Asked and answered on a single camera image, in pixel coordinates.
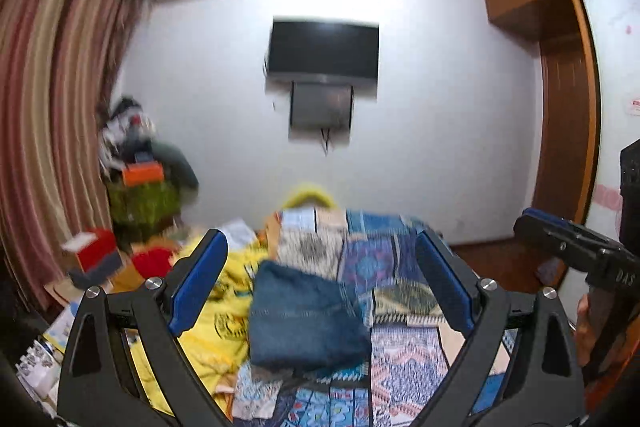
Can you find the red cloth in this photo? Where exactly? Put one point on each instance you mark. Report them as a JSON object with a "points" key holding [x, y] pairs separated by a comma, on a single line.
{"points": [[152, 263]]}

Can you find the striped red curtain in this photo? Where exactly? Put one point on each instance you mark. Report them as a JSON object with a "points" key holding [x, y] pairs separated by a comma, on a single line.
{"points": [[55, 107]]}

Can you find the pile of bags and clutter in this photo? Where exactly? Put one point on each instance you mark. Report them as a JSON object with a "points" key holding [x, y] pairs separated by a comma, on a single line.
{"points": [[125, 127]]}

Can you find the dark green jacket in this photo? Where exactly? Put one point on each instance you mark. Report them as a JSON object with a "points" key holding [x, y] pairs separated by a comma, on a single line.
{"points": [[177, 167]]}

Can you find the blue denim garment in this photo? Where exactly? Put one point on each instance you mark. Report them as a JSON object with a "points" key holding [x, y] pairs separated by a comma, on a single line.
{"points": [[305, 317]]}

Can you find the white sliding door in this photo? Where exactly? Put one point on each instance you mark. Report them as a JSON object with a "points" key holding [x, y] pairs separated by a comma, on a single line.
{"points": [[612, 107]]}

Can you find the wooden wardrobe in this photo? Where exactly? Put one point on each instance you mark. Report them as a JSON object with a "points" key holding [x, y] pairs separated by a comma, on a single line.
{"points": [[560, 82]]}

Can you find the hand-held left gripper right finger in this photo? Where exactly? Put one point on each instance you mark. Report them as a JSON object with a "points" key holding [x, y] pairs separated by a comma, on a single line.
{"points": [[445, 277]]}

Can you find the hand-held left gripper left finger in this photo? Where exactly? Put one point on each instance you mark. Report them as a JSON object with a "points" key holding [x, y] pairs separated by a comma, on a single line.
{"points": [[200, 277]]}

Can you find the blue patchwork blanket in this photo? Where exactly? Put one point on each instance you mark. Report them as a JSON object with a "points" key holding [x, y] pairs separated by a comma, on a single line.
{"points": [[400, 267]]}

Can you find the red and grey box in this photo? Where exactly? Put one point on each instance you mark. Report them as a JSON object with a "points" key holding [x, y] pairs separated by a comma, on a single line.
{"points": [[95, 254]]}

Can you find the pile of printed booklets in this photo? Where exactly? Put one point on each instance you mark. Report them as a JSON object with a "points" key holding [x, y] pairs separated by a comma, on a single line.
{"points": [[42, 357]]}

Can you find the orange box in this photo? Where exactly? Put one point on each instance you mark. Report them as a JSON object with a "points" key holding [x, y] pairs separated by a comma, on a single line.
{"points": [[142, 174]]}

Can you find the grey box under television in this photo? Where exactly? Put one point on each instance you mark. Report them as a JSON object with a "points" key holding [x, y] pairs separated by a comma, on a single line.
{"points": [[321, 109]]}

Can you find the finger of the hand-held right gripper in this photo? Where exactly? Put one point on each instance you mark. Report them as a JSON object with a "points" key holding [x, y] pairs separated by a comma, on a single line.
{"points": [[555, 237]]}

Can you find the black wall television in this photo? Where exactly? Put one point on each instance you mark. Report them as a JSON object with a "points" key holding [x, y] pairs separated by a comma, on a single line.
{"points": [[322, 52]]}

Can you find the yellow hanger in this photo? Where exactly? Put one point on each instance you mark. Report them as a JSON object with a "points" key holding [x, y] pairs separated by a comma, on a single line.
{"points": [[307, 197]]}

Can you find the yellow printed garment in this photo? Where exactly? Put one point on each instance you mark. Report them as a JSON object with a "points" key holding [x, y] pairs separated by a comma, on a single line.
{"points": [[225, 307]]}

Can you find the person's right hand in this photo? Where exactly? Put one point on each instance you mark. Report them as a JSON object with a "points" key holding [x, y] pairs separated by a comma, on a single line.
{"points": [[584, 332]]}

